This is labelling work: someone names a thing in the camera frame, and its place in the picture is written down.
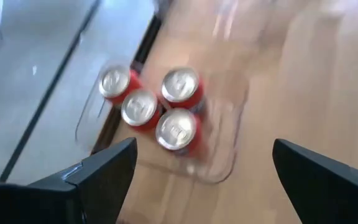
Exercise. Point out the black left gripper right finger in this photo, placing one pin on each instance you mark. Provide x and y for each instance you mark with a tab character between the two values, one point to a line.
315	193

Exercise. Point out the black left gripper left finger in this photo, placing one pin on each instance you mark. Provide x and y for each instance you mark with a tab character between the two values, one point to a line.
107	186

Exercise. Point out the red can with blue label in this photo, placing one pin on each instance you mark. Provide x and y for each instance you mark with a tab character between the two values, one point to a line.
180	84
139	107
176	129
114	81

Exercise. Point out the clear plastic bin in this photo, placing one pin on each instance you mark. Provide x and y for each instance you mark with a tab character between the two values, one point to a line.
225	149

